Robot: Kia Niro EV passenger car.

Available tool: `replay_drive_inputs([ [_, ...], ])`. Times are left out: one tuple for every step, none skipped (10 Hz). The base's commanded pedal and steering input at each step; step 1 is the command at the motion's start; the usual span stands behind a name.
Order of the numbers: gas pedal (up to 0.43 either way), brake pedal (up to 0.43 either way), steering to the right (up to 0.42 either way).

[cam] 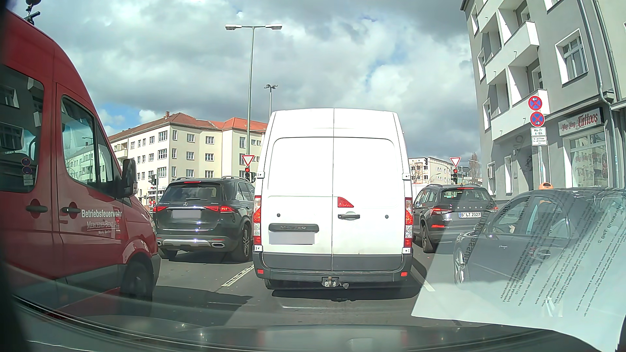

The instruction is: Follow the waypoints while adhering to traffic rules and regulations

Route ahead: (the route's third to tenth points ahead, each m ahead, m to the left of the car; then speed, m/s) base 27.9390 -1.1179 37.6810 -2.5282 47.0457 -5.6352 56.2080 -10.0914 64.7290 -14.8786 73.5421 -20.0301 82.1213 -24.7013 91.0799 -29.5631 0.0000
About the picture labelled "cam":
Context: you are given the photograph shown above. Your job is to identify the dark saloon car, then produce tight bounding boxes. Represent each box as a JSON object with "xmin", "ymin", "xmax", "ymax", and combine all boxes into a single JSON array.
[{"xmin": 453, "ymin": 188, "xmax": 626, "ymax": 285}]

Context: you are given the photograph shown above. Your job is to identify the white van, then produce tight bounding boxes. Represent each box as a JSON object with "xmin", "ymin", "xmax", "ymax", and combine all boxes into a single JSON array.
[{"xmin": 252, "ymin": 108, "xmax": 414, "ymax": 290}]

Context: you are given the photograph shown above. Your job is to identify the no-stopping road signs on post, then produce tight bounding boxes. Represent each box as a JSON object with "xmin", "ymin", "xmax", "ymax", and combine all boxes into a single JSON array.
[{"xmin": 527, "ymin": 95, "xmax": 549, "ymax": 189}]

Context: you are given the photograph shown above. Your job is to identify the bare tree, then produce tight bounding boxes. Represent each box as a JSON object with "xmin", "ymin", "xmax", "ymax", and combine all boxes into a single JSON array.
[{"xmin": 468, "ymin": 152, "xmax": 482, "ymax": 184}]

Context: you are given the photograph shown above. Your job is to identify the grey asphalt road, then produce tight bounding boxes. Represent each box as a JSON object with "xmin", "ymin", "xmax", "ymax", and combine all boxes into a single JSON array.
[{"xmin": 147, "ymin": 240, "xmax": 470, "ymax": 328}]

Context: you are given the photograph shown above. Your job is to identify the car's own bonnet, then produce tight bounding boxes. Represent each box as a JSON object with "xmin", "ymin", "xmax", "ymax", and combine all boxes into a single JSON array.
[{"xmin": 15, "ymin": 298, "xmax": 602, "ymax": 352}]

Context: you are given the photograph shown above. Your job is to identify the pale building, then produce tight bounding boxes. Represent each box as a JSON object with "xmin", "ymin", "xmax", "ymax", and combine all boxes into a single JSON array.
[{"xmin": 408, "ymin": 156, "xmax": 454, "ymax": 186}]

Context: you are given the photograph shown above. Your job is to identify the cream building with red roof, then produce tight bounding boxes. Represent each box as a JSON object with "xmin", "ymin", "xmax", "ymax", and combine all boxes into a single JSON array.
[{"xmin": 108, "ymin": 111, "xmax": 268, "ymax": 206}]

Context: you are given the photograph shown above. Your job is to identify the grey building with balconies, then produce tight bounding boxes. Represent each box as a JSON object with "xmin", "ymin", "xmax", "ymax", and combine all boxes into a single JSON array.
[{"xmin": 461, "ymin": 0, "xmax": 626, "ymax": 202}]

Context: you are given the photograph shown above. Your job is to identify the dark grey SUV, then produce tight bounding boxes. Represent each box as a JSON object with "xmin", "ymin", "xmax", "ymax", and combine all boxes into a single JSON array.
[{"xmin": 152, "ymin": 176, "xmax": 255, "ymax": 263}]

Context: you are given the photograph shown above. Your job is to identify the red van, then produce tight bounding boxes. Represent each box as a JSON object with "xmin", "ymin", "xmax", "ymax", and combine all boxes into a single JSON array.
[{"xmin": 0, "ymin": 0, "xmax": 161, "ymax": 314}]

